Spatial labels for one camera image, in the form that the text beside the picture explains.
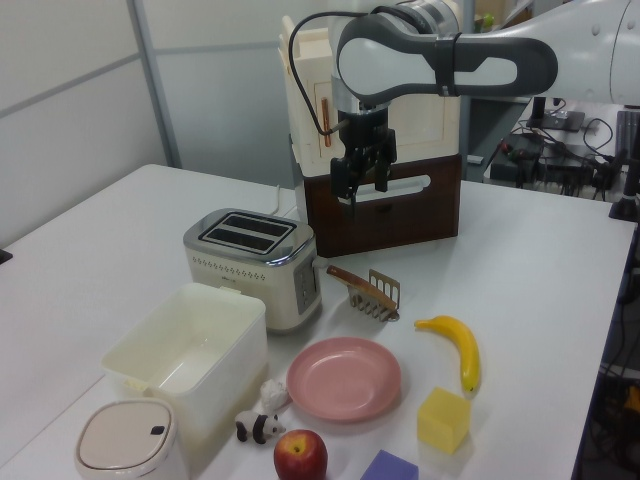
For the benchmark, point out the brown toast bread slice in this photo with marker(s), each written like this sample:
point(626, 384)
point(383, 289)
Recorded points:
point(361, 289)

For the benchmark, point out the metal toast rack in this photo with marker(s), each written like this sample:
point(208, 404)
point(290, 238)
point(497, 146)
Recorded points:
point(384, 289)

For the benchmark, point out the black keyboard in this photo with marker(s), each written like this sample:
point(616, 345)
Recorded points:
point(629, 130)

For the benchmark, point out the purple foam cube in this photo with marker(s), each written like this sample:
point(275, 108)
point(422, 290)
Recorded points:
point(390, 467)

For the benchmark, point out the pink plate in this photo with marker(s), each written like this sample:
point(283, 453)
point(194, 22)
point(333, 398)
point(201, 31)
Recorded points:
point(345, 380)

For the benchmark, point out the panda figurine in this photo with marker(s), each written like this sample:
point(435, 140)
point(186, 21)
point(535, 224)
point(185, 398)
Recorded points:
point(257, 427)

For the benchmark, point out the red apple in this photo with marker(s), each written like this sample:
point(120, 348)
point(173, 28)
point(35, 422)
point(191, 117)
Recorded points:
point(300, 457)

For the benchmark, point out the yellow banana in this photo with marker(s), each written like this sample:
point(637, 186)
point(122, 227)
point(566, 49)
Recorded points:
point(462, 345)

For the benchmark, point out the small white trash can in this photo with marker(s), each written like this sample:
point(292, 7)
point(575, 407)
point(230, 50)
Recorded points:
point(125, 440)

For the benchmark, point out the black electronics box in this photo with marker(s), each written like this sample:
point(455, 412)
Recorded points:
point(515, 160)

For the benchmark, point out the yellow foam cube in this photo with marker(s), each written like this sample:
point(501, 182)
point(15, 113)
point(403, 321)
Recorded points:
point(442, 422)

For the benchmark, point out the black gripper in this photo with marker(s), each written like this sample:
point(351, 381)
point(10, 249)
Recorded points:
point(362, 127)

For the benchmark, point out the brown wooden cabinet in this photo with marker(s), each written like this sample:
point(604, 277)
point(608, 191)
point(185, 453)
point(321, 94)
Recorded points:
point(410, 220)

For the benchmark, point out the green object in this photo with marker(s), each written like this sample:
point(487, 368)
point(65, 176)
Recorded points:
point(485, 21)

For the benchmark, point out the white plastic storage bin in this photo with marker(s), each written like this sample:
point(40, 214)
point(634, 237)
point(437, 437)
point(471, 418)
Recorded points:
point(200, 325)

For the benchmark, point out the cream and chrome toaster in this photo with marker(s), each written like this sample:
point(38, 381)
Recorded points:
point(240, 280)

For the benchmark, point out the cream plastic cabinet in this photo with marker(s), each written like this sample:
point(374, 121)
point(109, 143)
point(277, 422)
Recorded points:
point(425, 125)

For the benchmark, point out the black desk stand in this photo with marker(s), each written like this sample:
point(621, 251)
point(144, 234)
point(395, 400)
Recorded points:
point(627, 200)

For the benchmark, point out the black monitor stand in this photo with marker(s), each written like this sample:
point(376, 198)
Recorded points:
point(555, 120)

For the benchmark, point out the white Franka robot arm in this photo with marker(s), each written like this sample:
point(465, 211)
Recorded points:
point(380, 55)

